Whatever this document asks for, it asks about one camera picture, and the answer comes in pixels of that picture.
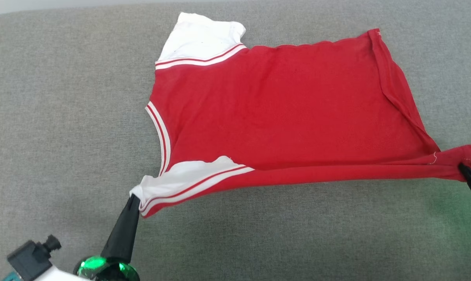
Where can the grey fabric sofa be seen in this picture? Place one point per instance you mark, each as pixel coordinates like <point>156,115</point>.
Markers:
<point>63,117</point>

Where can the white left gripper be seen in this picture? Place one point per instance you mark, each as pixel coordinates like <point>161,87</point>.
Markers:
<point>106,270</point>

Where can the red white-trimmed t-shirt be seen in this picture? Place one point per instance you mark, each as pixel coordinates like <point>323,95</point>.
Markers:
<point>278,109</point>

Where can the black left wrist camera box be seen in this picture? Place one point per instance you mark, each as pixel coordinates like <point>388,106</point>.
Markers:
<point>28,259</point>

